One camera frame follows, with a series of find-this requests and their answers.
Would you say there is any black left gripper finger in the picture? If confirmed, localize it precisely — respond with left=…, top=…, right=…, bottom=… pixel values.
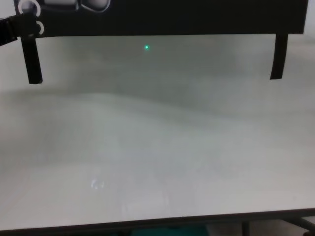
left=0, top=12, right=38, bottom=39
left=0, top=29, right=20, bottom=47

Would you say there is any black robot poster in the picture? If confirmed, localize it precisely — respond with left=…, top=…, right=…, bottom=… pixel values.
left=13, top=0, right=309, bottom=38

